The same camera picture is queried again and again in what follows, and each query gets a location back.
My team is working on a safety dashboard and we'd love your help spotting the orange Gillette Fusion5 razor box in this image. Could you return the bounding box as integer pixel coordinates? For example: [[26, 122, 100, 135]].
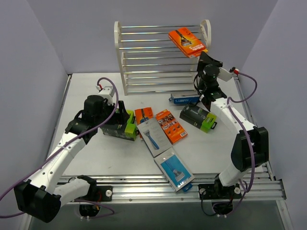
[[168, 27, 208, 58]]

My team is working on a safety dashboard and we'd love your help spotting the orange Gillette styler box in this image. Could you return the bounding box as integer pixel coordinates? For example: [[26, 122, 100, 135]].
[[155, 110, 188, 144]]

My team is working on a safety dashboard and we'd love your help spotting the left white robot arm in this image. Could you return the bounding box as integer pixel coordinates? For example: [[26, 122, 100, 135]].
[[13, 95, 130, 223]]

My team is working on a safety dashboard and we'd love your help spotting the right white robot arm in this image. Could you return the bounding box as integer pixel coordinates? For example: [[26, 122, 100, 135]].
[[194, 51, 269, 199]]

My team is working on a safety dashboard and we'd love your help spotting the white chrome-bar shelf rack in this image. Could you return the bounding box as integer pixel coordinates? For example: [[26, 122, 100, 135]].
[[114, 21, 198, 95]]

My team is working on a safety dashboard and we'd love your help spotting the black green Gillette Labs carton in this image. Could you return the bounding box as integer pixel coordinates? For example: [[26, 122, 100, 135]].
[[101, 123, 137, 141]]

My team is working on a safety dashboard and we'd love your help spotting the small orange Gillette razor box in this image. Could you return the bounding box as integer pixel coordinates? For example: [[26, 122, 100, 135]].
[[134, 107, 154, 125]]

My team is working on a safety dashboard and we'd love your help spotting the grey Harry's box blue razor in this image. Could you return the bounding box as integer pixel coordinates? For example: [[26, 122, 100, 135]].
[[137, 117, 172, 158]]

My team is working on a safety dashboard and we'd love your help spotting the Harry's blade cartridge pack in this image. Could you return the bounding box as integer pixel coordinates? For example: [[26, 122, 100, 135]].
[[154, 148, 195, 193]]

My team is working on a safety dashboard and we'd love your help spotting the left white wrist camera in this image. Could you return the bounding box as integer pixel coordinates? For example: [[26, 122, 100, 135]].
[[96, 85, 115, 104]]

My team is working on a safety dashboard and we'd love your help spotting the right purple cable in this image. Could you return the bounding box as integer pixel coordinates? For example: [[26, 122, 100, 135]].
[[211, 71, 259, 216]]

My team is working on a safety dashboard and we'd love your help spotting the purple cable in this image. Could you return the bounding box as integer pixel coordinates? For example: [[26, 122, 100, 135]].
[[211, 71, 259, 216], [0, 77, 119, 219]]

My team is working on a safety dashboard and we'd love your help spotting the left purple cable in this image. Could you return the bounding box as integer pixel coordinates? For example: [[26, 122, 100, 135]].
[[0, 77, 119, 219]]

